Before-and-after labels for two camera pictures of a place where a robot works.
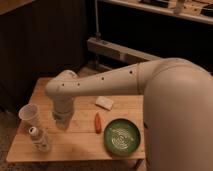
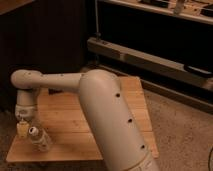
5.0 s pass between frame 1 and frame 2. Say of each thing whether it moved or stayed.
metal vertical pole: stayed
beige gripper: moved
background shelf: stayed
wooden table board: stayed
